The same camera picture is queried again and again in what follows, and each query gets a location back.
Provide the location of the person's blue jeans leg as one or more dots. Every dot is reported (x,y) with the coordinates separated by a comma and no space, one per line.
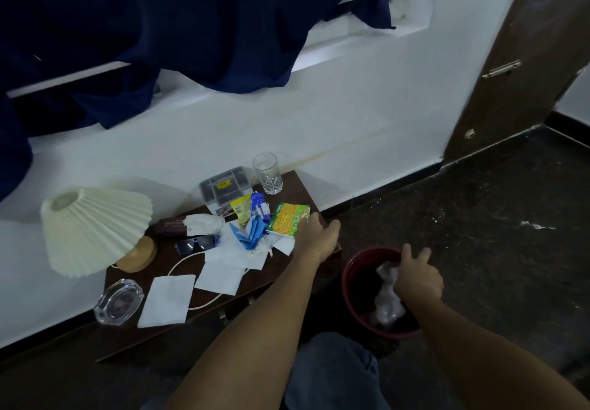
(334,373)

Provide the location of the clear glass ashtray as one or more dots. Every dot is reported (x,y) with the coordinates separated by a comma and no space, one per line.
(119,302)

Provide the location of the person's left thumb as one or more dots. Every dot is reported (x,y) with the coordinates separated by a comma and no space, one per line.
(333,232)

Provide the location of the blue plastic glove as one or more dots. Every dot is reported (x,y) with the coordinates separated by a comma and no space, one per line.
(251,234)

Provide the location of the metal door stopper knob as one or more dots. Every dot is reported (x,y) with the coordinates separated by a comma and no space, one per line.
(469,134)

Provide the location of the dark blue curtain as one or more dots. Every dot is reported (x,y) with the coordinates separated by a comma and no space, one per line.
(184,18)

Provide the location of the crumpled white plastic bag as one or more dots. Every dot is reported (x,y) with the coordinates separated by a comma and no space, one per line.
(386,303)

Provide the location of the dark sunglasses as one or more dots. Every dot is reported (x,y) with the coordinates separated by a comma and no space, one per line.
(196,244)

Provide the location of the dark wooden nightstand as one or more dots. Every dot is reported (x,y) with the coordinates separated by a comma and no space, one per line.
(159,264)

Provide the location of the person's right forearm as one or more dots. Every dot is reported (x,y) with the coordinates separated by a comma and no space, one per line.
(484,359)

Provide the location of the round wooden lamp base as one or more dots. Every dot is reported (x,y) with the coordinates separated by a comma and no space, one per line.
(138,255)

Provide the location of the green and yellow snack packet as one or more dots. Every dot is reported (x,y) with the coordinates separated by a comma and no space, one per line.
(288,219)

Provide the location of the person's left hand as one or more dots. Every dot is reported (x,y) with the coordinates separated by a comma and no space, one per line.
(315,241)

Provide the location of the yellow sachet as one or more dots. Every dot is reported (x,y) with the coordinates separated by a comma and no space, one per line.
(241,209)

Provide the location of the clear plastic container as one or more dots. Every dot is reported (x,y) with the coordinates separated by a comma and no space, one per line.
(225,188)

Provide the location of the rumpled white paper sheets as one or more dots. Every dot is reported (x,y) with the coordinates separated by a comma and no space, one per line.
(235,254)

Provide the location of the red waste bin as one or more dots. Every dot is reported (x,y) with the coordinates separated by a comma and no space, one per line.
(351,280)

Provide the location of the person's left forearm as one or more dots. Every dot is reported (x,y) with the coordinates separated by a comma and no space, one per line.
(251,340)

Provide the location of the person's right thumb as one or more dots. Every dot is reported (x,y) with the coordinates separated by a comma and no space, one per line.
(406,254)

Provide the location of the clear drinking glass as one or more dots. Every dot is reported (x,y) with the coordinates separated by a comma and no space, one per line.
(268,174)

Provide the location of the cream pleated lamp shade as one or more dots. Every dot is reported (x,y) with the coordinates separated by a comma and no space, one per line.
(97,230)

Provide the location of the white window frame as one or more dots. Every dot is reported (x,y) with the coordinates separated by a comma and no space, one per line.
(69,77)

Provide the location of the square white napkin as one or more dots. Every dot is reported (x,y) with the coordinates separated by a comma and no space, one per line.
(167,300)
(220,278)

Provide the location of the metal door latch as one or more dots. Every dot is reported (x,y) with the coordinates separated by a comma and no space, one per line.
(502,69)

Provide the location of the person's right hand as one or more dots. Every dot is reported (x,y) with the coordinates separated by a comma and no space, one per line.
(417,280)

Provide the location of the blue snack packet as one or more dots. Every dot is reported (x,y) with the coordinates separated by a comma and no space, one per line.
(259,206)

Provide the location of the brown wooden door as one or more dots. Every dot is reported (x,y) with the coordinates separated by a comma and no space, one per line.
(521,31)

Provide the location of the small brown box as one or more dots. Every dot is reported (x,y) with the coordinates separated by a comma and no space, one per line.
(169,226)

